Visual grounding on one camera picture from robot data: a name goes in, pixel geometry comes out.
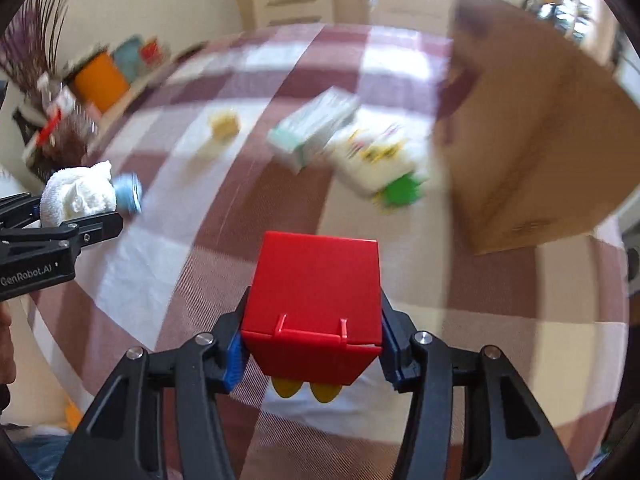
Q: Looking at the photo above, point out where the blue white roll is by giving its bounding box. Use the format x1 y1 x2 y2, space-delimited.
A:
112 174 143 214

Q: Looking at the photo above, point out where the small yellow block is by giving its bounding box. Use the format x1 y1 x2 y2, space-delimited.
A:
209 110 241 142

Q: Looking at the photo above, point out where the checkered tablecloth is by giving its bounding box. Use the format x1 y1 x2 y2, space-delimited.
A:
30 25 628 471

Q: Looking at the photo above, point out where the cardboard box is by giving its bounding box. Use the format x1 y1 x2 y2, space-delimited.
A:
435 0 639 254

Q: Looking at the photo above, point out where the red plastic box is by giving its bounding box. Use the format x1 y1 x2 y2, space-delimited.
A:
241 232 382 386

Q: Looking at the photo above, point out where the white flower plush toy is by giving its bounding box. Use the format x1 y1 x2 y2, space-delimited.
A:
326 124 428 208

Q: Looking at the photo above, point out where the white fluffy towel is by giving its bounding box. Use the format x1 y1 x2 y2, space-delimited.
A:
40 162 116 228

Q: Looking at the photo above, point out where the orange container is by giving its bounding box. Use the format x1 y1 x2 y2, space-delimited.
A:
70 50 130 114

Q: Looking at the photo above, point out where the teal white medicine box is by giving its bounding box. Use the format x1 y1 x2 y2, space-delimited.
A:
267 87 360 174

